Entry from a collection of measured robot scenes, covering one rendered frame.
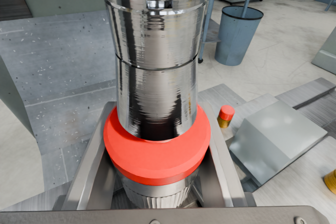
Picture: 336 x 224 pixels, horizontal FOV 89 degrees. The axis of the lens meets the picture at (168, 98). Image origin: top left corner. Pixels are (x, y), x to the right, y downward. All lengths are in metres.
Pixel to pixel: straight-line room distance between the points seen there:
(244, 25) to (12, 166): 2.46
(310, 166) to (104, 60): 0.39
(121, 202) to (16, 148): 1.58
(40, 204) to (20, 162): 1.40
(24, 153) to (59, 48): 1.41
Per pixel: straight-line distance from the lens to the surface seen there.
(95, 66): 0.42
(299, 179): 0.22
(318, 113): 0.51
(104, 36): 0.42
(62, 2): 0.42
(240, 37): 2.30
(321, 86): 0.61
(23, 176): 1.65
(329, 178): 0.23
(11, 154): 1.82
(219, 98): 0.32
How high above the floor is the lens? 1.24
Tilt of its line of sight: 43 degrees down
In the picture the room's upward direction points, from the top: 2 degrees clockwise
